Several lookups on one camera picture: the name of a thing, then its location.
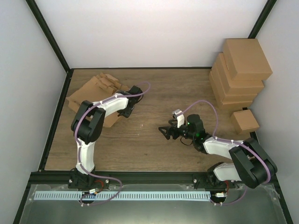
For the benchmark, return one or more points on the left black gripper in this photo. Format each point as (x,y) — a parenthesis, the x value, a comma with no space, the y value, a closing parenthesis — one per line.
(126,114)

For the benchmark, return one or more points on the light blue slotted cable duct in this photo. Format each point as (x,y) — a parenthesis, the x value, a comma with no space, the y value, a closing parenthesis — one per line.
(125,196)

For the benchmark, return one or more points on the stack of flat cardboard blanks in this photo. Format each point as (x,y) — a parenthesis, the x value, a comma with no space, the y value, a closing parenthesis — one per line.
(98,88)

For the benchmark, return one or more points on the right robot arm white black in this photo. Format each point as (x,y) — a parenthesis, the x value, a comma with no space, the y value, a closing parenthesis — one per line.
(250,165)

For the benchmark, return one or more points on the black aluminium frame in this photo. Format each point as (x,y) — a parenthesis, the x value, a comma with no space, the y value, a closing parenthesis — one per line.
(60,177)

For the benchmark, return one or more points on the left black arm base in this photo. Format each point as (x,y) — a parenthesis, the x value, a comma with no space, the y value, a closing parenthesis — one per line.
(82,181)

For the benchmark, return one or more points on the top folded cardboard box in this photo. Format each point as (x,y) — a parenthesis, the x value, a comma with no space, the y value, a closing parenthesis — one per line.
(246,60)

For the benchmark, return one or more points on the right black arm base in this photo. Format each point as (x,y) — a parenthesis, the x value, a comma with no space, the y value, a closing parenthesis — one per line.
(208,180)

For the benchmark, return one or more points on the folded cardboard box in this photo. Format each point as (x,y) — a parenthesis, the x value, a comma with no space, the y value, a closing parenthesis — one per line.
(227,86)
(222,97)
(246,60)
(230,104)

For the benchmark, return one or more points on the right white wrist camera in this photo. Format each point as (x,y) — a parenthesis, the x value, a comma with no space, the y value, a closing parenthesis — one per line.
(179,117)

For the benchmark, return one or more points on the brown cardboard box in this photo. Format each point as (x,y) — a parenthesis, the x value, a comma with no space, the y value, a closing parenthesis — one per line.
(244,121)

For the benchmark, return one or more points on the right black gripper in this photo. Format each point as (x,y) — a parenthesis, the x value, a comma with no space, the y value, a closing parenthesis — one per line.
(169,129)

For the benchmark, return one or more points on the bottom folded cardboard box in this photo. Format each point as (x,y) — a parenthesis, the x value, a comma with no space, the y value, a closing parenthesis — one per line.
(230,104)

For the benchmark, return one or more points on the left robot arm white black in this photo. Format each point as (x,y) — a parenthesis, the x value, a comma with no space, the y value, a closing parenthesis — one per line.
(89,121)

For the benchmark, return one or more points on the clear acrylic plate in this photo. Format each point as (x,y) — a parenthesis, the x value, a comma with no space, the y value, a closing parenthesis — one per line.
(242,206)

